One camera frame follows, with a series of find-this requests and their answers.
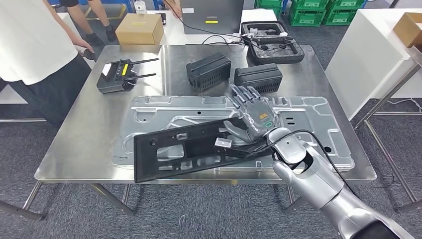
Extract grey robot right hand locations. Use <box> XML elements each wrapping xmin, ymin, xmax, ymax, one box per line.
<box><xmin>223</xmin><ymin>84</ymin><xmax>281</xmax><ymax>144</ymax></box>

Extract brown cardboard box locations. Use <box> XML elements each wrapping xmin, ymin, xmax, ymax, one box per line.
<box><xmin>115</xmin><ymin>13</ymin><xmax>165</xmax><ymax>46</ymax></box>

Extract black foam case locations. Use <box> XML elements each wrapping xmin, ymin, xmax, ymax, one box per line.
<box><xmin>240</xmin><ymin>20</ymin><xmax>305</xmax><ymax>65</ymax></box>

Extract black ribbed battery pack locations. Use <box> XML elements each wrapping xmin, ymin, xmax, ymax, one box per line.
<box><xmin>233</xmin><ymin>62</ymin><xmax>284</xmax><ymax>94</ymax></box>
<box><xmin>186</xmin><ymin>51</ymin><xmax>232</xmax><ymax>93</ymax></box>

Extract white floor cable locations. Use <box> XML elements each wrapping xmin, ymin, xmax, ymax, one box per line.
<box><xmin>384</xmin><ymin>97</ymin><xmax>422</xmax><ymax>115</ymax></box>

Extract steel table thin legs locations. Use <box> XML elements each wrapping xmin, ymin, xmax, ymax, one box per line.
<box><xmin>354</xmin><ymin>46</ymin><xmax>422</xmax><ymax>214</ymax></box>

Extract white cabinet table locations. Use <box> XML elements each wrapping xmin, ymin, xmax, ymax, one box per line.
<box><xmin>324</xmin><ymin>8</ymin><xmax>422</xmax><ymax>121</ymax></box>

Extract large stamped metal panel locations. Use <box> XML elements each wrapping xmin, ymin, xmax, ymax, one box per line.
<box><xmin>112</xmin><ymin>95</ymin><xmax>355</xmax><ymax>173</ymax></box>

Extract open cardboard box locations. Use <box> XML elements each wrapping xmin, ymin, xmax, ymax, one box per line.
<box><xmin>392</xmin><ymin>12</ymin><xmax>422</xmax><ymax>48</ymax></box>

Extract person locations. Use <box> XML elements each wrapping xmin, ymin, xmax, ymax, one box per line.
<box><xmin>59</xmin><ymin>0</ymin><xmax>116</xmax><ymax>47</ymax></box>
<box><xmin>0</xmin><ymin>0</ymin><xmax>96</xmax><ymax>127</ymax></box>

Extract stainless steel workbench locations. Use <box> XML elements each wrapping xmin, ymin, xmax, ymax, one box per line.
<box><xmin>34</xmin><ymin>43</ymin><xmax>378</xmax><ymax>217</ymax></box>

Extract black plastic panel part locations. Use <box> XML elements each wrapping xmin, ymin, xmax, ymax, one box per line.
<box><xmin>133</xmin><ymin>117</ymin><xmax>274</xmax><ymax>184</ymax></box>

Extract grey laptop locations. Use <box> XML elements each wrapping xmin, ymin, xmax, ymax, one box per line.
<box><xmin>179</xmin><ymin>0</ymin><xmax>245</xmax><ymax>35</ymax></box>

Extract steel side table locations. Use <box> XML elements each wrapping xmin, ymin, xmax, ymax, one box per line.
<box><xmin>0</xmin><ymin>79</ymin><xmax>47</xmax><ymax>221</ymax></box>

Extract black remote controller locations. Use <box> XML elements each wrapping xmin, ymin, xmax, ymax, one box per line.
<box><xmin>96</xmin><ymin>58</ymin><xmax>160</xmax><ymax>94</ymax></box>

